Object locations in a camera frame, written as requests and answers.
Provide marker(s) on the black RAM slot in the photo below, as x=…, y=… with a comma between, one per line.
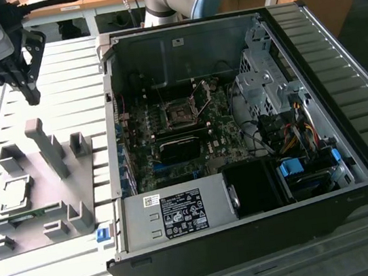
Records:
x=180, y=133

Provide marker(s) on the silver metal drive cage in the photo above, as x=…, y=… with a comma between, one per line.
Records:
x=256, y=90

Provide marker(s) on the CPU socket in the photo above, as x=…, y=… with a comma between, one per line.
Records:
x=180, y=114

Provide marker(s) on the thin metal locking lever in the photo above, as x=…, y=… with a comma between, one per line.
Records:
x=159, y=93

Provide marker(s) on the blue case latch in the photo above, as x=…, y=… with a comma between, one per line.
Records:
x=102, y=235

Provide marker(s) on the blue disk carrier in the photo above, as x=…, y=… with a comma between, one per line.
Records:
x=291, y=167

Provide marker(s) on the green motherboard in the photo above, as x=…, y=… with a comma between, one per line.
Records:
x=225, y=139

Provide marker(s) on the green RAM stick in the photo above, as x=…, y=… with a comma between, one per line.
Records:
x=38, y=212

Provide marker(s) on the black chair base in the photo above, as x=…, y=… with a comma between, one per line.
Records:
x=69, y=28

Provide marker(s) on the grey power supply with label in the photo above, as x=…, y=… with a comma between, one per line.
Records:
x=140, y=219

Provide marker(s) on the silver square CPU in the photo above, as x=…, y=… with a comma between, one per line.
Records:
x=15, y=192

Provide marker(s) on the black graphics card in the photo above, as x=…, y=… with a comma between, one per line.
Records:
x=178, y=149

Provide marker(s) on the black open PC case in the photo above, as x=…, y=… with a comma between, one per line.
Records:
x=220, y=249

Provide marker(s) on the blue drive clip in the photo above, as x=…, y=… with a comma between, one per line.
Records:
x=335, y=156

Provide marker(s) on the grey plastic parts rack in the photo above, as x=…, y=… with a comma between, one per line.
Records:
x=48, y=198

